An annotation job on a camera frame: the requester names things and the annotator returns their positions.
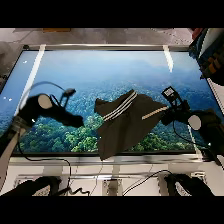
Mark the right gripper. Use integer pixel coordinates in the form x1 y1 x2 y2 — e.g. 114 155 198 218
160 107 178 127

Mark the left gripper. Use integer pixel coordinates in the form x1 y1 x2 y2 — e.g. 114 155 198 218
62 112 85 129

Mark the dark grey striped garment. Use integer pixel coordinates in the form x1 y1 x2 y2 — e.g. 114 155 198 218
93 88 170 161

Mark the heap of clothes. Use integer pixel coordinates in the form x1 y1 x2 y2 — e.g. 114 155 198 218
187 27 224 86

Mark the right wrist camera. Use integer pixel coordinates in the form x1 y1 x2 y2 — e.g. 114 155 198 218
161 86 183 108

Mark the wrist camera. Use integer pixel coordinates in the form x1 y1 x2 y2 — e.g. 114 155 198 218
161 86 183 108
59 87 77 108

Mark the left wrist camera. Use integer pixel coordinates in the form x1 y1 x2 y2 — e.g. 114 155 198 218
59 87 77 108

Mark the black cable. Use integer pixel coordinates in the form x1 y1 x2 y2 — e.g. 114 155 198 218
17 143 90 197
121 169 175 197
19 80 68 111

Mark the silver frame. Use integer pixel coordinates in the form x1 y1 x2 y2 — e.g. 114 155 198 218
0 43 224 197

